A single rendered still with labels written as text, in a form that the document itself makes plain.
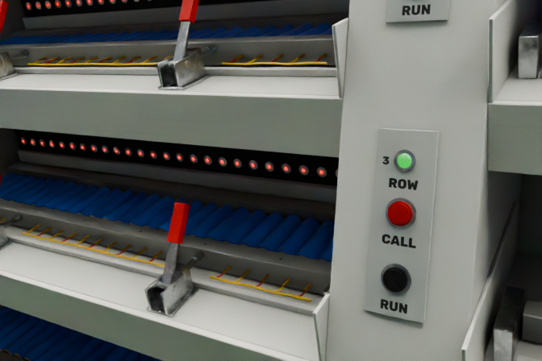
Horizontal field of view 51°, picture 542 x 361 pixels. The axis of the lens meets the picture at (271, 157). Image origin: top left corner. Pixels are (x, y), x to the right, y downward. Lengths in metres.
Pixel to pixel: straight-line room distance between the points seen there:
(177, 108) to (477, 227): 0.25
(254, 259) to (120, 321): 0.13
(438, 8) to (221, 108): 0.18
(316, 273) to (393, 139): 0.15
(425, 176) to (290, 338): 0.17
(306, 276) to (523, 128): 0.22
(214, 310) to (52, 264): 0.21
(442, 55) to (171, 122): 0.23
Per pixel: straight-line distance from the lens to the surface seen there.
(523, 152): 0.37
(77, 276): 0.60
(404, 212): 0.37
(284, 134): 0.43
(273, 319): 0.48
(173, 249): 0.51
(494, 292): 0.45
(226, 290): 0.51
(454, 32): 0.38
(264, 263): 0.50
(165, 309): 0.50
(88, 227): 0.64
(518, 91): 0.39
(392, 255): 0.38
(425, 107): 0.37
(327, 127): 0.41
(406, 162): 0.37
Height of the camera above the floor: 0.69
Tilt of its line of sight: 3 degrees down
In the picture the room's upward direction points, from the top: 4 degrees clockwise
